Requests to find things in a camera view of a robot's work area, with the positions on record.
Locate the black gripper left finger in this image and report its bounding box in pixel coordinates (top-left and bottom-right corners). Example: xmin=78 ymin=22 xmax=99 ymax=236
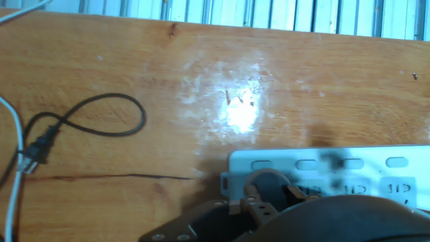
xmin=137 ymin=184 xmax=280 ymax=242

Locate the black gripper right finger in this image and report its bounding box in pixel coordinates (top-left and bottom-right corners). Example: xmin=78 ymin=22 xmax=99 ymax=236
xmin=234 ymin=184 xmax=430 ymax=242

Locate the white power strip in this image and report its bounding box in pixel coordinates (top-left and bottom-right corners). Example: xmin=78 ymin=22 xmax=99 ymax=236
xmin=220 ymin=144 xmax=430 ymax=211

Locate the glossy wooden board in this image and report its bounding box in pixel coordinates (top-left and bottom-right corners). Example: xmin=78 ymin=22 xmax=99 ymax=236
xmin=0 ymin=8 xmax=430 ymax=242

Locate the thin black red-lamp cord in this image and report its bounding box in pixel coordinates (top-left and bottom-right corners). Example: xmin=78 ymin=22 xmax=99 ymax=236
xmin=0 ymin=93 xmax=147 ymax=189

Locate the white hair dryer cord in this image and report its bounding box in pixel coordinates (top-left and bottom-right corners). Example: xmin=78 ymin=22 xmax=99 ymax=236
xmin=0 ymin=0 xmax=53 ymax=242

